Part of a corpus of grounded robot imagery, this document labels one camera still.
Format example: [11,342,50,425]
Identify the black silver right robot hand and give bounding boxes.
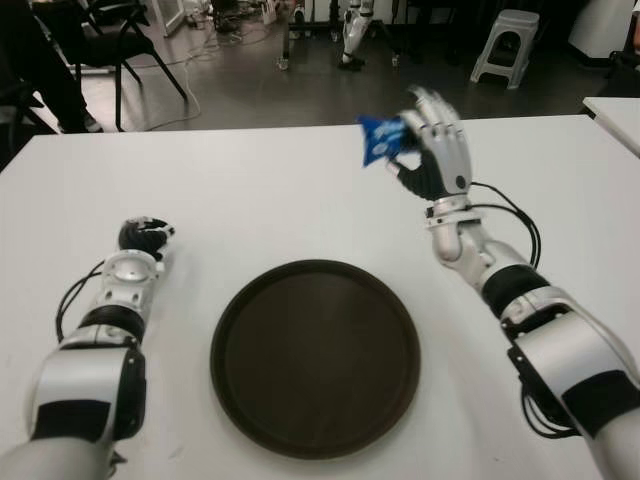
[387,85,474,204]

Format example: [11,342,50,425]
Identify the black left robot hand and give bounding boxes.
[118,215,176,261]

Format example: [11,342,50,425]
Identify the blue Oreo packet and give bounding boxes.
[355,113,417,169]

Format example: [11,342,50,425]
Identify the grey plastic stool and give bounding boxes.
[468,9,541,91]

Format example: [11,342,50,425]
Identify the white humanoid robot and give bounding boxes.
[337,0,376,71]

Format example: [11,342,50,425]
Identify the white side table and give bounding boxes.
[582,97,640,161]

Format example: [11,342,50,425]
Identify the black metal chair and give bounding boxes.
[49,0,190,132]

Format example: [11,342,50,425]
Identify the black office chair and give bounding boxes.
[597,49,640,99]

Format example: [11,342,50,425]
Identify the person in black trousers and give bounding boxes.
[0,0,105,135]

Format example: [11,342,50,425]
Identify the round dark brown tray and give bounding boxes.
[209,258,421,461]

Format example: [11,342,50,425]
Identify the white framed panel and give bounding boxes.
[149,0,187,37]

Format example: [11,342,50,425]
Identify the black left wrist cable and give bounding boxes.
[53,262,107,345]

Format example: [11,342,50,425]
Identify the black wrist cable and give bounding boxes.
[469,182,543,267]
[53,262,107,345]

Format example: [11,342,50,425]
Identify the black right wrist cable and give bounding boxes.
[469,182,543,267]

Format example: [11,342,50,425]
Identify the white floor cable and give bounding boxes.
[144,27,201,131]

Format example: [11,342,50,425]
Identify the tangled floor cables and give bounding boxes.
[212,4,269,46]

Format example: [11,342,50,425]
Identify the black right elbow cable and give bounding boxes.
[519,384,582,442]

